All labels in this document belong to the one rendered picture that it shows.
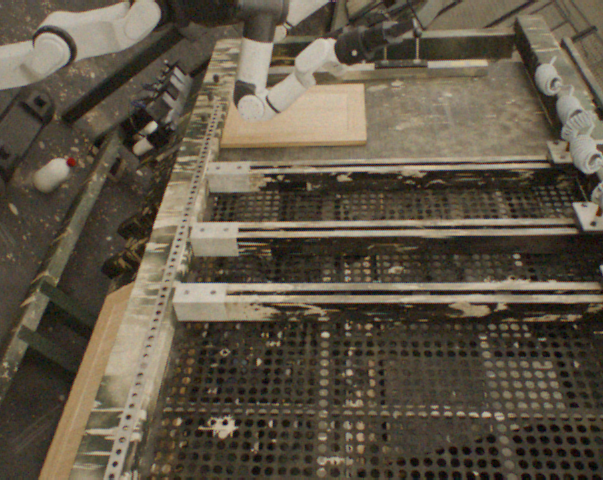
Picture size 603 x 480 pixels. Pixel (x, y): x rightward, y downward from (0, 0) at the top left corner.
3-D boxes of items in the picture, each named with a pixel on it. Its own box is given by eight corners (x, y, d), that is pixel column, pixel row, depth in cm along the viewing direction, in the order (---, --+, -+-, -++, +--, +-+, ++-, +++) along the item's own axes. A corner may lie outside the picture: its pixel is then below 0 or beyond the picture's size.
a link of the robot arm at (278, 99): (305, 93, 166) (257, 134, 175) (314, 85, 175) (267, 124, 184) (281, 63, 164) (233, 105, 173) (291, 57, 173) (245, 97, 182)
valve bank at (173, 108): (141, 72, 237) (184, 39, 226) (166, 98, 244) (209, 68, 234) (105, 144, 201) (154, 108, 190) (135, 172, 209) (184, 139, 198)
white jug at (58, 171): (36, 168, 248) (66, 145, 239) (55, 183, 254) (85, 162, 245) (27, 182, 241) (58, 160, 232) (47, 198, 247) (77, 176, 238)
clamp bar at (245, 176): (214, 176, 189) (201, 111, 173) (603, 169, 178) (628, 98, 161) (209, 196, 182) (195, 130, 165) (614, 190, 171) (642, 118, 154)
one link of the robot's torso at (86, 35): (19, 38, 188) (145, -13, 175) (40, 15, 201) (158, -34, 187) (48, 79, 198) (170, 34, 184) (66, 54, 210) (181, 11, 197)
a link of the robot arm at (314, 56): (330, 50, 157) (293, 82, 164) (348, 62, 164) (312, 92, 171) (321, 33, 160) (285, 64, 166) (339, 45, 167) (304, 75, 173)
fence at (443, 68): (239, 77, 236) (237, 68, 233) (484, 69, 227) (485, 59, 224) (237, 84, 232) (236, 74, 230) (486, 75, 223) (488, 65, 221)
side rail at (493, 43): (248, 62, 258) (244, 38, 250) (508, 52, 248) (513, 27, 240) (246, 68, 254) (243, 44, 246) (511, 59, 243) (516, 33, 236)
